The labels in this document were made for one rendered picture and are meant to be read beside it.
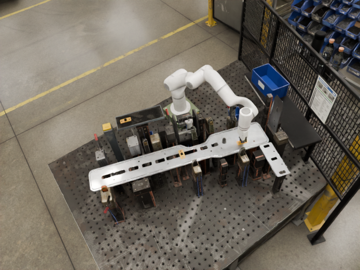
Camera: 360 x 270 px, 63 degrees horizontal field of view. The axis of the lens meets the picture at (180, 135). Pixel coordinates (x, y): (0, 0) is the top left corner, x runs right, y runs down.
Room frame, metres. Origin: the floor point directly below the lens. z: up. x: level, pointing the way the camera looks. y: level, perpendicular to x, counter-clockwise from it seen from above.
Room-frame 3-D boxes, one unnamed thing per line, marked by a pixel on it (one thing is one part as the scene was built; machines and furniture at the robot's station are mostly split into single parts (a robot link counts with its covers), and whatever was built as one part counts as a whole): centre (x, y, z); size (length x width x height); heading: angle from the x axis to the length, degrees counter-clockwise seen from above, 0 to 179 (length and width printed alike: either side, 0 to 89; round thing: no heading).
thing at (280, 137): (1.29, -0.75, 0.88); 0.08 x 0.08 x 0.36; 10
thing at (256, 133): (1.27, 0.02, 1.00); 1.38 x 0.22 x 0.02; 100
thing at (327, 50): (1.58, -1.07, 1.53); 0.06 x 0.06 x 0.20
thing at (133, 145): (1.39, 0.36, 0.90); 0.13 x 0.10 x 0.41; 10
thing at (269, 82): (1.83, -0.81, 1.10); 0.30 x 0.17 x 0.13; 17
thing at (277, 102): (1.40, -0.71, 1.17); 0.12 x 0.01 x 0.34; 10
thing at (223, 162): (1.16, -0.29, 0.84); 0.11 x 0.08 x 0.29; 10
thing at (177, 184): (1.27, 0.08, 0.84); 0.17 x 0.06 x 0.29; 10
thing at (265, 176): (1.20, -0.64, 0.84); 0.11 x 0.06 x 0.29; 10
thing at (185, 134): (1.50, -0.06, 0.94); 0.18 x 0.13 x 0.49; 100
